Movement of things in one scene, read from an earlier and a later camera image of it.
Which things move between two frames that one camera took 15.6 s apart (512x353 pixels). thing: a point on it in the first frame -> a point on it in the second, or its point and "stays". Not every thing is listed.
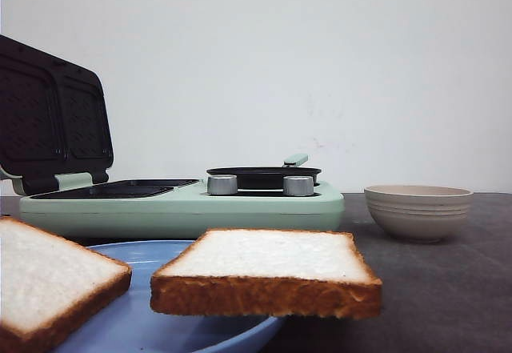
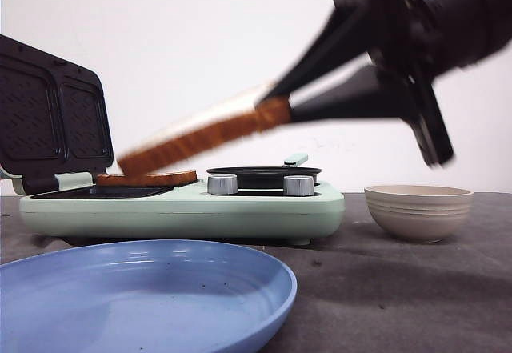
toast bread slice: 49,287 -> 146,178
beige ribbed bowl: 418,214 stays
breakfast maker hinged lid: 54,118 stays
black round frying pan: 267,177 stays
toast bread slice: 270,272 -> 250,117
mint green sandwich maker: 182,208 stays
